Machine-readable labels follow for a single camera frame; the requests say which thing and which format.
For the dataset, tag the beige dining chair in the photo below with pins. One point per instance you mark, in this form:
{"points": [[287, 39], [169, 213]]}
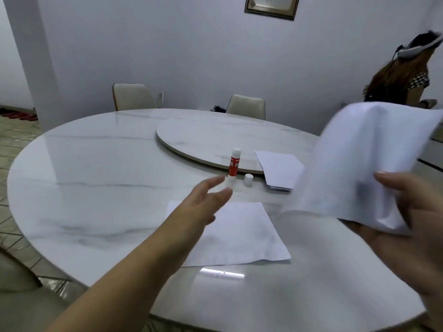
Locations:
{"points": [[24, 300], [133, 97], [246, 107]]}

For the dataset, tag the person's right thumb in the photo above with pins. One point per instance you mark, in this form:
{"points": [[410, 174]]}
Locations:
{"points": [[394, 186]]}

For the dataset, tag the person's left hand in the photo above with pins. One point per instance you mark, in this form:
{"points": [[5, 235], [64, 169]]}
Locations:
{"points": [[188, 217]]}

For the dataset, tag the stack of white papers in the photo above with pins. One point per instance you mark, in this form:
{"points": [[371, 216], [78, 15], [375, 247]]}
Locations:
{"points": [[280, 167]]}

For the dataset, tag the person's left thumb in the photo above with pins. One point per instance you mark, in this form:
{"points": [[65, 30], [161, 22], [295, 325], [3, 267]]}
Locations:
{"points": [[207, 189]]}

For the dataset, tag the person's right hand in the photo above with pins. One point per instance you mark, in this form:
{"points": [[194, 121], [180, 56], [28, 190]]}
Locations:
{"points": [[412, 238]]}

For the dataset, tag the red and white glue stick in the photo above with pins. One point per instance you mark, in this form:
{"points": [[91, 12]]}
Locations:
{"points": [[234, 164]]}

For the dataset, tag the white glue stick cap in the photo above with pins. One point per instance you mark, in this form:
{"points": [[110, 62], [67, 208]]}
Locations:
{"points": [[248, 180]]}

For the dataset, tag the small black object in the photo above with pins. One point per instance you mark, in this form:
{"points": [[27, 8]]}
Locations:
{"points": [[219, 109]]}

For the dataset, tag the red slippers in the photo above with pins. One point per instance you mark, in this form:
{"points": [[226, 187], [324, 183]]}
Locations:
{"points": [[20, 115]]}

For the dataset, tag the round marble turntable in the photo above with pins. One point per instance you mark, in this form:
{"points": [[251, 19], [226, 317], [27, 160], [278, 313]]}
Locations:
{"points": [[214, 141]]}

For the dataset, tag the person's left forearm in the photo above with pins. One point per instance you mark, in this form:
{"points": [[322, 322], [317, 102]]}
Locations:
{"points": [[121, 286]]}

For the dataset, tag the white paper sheet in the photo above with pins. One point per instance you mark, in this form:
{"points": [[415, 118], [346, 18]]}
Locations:
{"points": [[238, 235], [360, 159]]}

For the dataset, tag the framed wall picture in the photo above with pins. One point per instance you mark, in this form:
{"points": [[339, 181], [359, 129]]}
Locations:
{"points": [[271, 6]]}

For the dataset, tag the white headset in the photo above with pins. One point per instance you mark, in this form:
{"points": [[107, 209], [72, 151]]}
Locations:
{"points": [[417, 48]]}

